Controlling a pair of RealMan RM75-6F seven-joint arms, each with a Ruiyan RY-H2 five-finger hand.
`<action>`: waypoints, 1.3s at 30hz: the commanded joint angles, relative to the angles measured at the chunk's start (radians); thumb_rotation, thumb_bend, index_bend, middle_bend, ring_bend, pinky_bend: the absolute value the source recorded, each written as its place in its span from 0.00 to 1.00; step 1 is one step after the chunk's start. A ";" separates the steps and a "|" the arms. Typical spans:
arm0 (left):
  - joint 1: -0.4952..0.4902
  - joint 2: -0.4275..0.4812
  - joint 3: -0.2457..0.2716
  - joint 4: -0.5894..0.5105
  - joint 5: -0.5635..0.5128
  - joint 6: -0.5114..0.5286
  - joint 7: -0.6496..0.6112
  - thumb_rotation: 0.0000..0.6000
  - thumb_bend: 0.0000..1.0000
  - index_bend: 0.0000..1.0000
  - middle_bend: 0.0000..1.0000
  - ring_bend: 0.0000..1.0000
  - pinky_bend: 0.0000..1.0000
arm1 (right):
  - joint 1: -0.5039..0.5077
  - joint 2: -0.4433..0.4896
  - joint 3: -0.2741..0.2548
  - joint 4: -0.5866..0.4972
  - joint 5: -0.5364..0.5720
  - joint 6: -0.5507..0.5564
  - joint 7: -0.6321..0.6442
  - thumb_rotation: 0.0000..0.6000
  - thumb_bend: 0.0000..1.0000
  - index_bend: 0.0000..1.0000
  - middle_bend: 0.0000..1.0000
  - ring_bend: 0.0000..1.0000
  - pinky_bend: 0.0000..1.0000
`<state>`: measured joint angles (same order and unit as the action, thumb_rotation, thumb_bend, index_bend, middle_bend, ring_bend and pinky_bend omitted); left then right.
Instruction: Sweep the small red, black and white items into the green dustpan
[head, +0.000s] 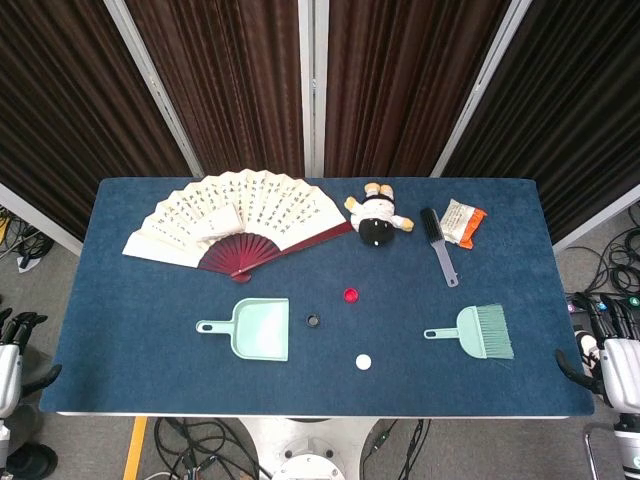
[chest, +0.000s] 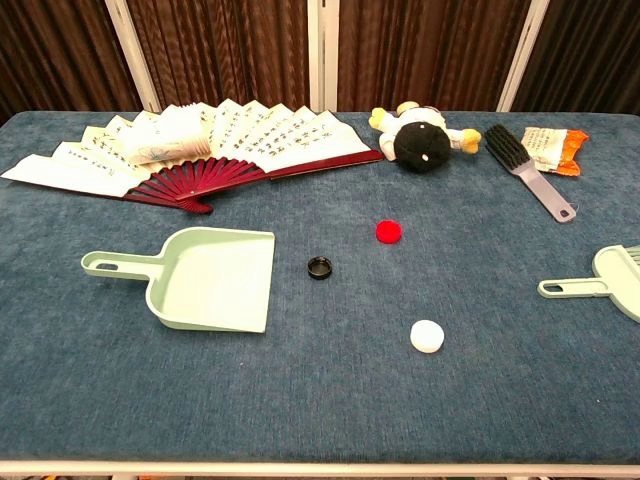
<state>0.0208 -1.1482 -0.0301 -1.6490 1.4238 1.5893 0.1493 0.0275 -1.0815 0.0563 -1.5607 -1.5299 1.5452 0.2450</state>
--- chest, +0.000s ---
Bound mint green hand broom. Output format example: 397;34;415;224
537;243;640;324

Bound plush doll with black head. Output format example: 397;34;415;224
368;100;483;174

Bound mint green plastic dustpan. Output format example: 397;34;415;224
80;226;277;335

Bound white frame post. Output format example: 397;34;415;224
306;0;340;112
104;0;162;112
496;0;551;112

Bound paper folding fan red ribs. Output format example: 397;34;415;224
0;98;385;216

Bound brown pleated curtain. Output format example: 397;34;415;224
0;0;640;126

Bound black bottle cap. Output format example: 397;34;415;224
307;256;335;281

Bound blue fabric table cover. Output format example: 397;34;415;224
0;110;640;464

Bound black bristle brush purple handle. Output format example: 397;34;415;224
483;123;578;224

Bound white and orange snack packet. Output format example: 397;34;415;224
520;126;590;178

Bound white bottle cap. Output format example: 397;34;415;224
410;319;446;355

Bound red bottle cap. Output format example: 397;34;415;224
375;219;404;245

